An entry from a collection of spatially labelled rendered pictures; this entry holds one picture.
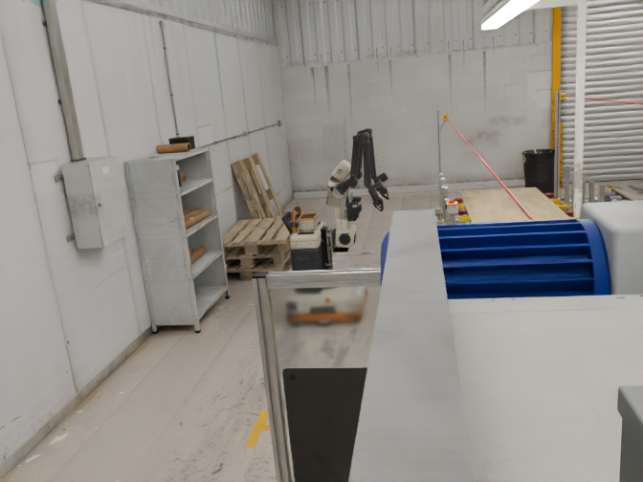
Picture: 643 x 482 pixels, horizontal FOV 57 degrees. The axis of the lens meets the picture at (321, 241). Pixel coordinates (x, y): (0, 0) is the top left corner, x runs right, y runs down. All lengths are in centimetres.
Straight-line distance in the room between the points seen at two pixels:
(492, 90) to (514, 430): 1076
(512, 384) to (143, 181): 489
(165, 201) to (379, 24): 681
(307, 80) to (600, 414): 1087
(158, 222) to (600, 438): 496
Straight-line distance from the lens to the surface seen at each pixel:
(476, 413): 33
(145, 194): 518
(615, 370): 39
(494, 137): 1109
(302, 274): 80
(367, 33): 1105
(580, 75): 472
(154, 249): 527
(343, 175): 498
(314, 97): 1111
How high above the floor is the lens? 199
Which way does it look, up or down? 14 degrees down
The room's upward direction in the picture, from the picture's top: 5 degrees counter-clockwise
